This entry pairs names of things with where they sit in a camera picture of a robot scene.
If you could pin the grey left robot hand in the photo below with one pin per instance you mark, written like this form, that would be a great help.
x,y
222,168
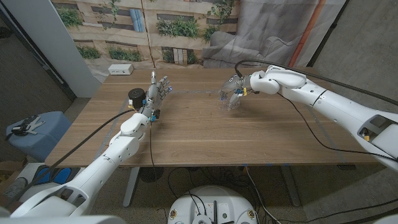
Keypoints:
x,y
153,96

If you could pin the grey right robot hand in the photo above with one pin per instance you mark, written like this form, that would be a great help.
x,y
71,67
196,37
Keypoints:
x,y
237,84

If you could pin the clear glass beaker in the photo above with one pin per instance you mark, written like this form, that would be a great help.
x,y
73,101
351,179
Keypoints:
x,y
223,104

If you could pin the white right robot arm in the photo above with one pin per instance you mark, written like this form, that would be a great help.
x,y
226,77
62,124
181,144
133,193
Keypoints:
x,y
335,105

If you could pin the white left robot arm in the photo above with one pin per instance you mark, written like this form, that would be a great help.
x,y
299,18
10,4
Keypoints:
x,y
102,168

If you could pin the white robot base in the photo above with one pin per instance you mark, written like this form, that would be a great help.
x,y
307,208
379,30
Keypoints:
x,y
211,202

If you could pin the grey and black hand tool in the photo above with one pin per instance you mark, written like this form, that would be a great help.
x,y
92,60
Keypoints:
x,y
28,126

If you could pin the black cylinder wrist module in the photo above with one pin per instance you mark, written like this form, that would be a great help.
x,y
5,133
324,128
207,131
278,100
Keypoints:
x,y
136,95

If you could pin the small black left wrist box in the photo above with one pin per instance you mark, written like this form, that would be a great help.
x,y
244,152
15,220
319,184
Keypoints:
x,y
156,114

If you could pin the white power strip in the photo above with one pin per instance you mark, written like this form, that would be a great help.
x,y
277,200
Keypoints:
x,y
120,69

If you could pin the printed fabric backdrop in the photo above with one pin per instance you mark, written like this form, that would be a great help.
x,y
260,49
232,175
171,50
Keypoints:
x,y
186,46

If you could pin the black round floor disc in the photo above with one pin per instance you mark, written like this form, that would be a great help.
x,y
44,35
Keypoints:
x,y
151,174

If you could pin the white table leg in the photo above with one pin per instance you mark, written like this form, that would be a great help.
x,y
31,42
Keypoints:
x,y
130,186
290,186

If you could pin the black backdrop stand pole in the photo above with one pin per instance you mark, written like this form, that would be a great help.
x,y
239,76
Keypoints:
x,y
326,34

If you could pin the white pillar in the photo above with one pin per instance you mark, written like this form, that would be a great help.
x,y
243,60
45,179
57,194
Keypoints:
x,y
59,46

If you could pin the white tray with blue pads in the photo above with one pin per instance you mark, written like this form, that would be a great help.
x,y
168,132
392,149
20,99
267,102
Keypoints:
x,y
62,175

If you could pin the blue padded stool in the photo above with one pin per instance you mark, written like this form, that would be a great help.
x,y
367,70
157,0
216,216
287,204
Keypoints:
x,y
40,140

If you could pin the brown cardboard box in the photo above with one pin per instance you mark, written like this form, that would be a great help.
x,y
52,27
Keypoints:
x,y
9,168

